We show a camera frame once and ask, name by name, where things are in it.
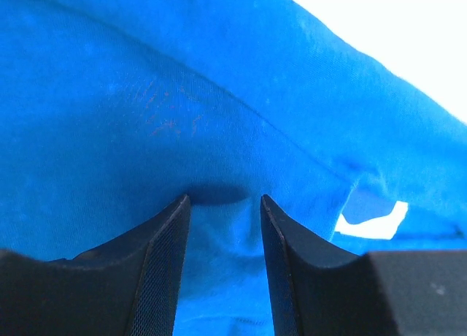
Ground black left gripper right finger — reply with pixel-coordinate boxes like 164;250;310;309
260;195;466;335

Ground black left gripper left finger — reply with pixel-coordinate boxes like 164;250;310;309
1;196;190;335

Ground navy blue printed t-shirt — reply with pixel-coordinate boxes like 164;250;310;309
1;0;466;335

